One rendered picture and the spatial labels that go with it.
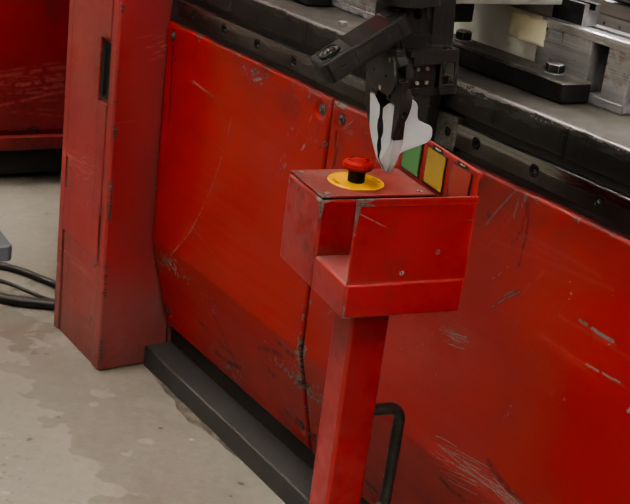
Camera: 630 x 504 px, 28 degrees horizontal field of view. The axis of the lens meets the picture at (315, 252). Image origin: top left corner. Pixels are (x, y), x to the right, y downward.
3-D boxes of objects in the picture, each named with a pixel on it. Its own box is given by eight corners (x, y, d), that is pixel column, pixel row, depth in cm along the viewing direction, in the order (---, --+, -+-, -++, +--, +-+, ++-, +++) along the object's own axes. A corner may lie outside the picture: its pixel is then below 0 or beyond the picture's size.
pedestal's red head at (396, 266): (278, 256, 164) (294, 124, 157) (387, 251, 170) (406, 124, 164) (341, 320, 147) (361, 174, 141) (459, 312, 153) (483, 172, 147)
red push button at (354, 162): (334, 181, 159) (337, 154, 158) (362, 180, 161) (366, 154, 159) (347, 191, 156) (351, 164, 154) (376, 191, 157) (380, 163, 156)
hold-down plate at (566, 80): (425, 52, 192) (428, 33, 191) (452, 52, 195) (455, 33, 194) (560, 105, 169) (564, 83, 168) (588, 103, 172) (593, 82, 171)
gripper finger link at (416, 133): (434, 176, 147) (440, 99, 143) (389, 180, 145) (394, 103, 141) (422, 167, 150) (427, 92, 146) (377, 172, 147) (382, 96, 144)
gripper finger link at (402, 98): (409, 143, 142) (415, 67, 139) (397, 144, 142) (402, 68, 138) (390, 131, 146) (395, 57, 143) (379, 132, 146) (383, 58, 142)
